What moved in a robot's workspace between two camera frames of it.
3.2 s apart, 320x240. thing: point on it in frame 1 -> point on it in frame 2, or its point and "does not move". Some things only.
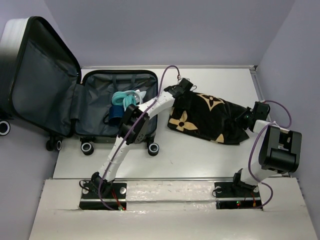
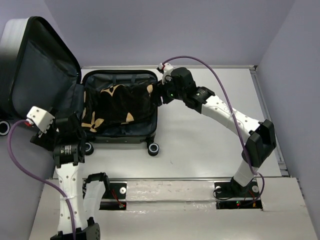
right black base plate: [236, 195] does not move
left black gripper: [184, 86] -> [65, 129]
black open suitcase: [41, 88] does not move
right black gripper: [249, 111] -> [161, 92]
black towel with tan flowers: [207, 117] -> [118, 104]
